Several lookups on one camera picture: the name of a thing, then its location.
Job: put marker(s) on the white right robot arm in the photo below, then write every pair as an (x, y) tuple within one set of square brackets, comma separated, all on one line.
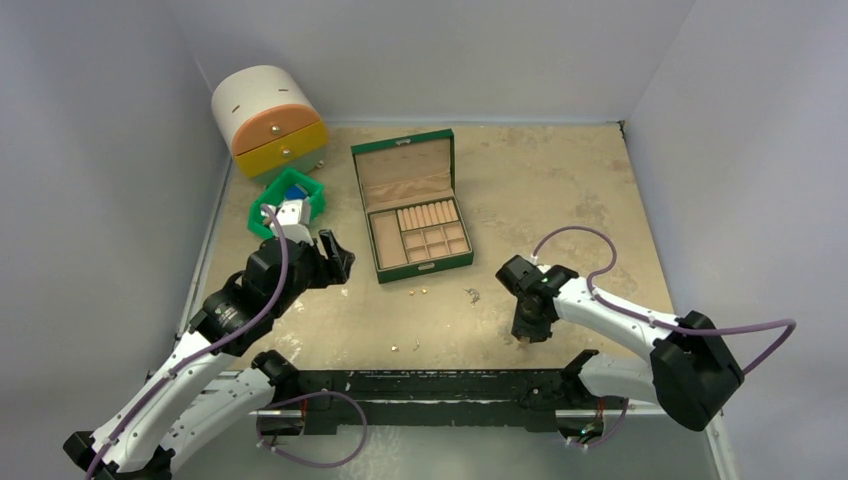
[(680, 364)]

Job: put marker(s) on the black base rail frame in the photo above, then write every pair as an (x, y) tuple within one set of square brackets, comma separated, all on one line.
[(536, 400)]

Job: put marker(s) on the blue eraser block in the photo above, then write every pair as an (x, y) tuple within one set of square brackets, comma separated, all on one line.
[(296, 192)]

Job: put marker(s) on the green jewelry box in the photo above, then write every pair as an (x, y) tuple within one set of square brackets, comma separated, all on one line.
[(406, 170)]

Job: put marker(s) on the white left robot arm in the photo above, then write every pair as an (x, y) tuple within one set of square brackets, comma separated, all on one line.
[(182, 406)]

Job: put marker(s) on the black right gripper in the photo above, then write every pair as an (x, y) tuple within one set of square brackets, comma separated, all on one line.
[(526, 322)]

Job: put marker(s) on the green jewelry tray insert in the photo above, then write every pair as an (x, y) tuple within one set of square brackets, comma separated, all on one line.
[(418, 235)]

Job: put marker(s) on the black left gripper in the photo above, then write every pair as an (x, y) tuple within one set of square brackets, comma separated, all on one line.
[(338, 259)]

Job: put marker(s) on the green plastic bin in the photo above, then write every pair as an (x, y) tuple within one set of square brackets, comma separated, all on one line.
[(273, 194)]

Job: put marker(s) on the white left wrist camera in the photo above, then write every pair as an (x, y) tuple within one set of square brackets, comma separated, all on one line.
[(290, 218)]

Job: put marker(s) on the white drawer cabinet orange yellow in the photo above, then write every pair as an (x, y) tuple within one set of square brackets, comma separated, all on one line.
[(268, 124)]

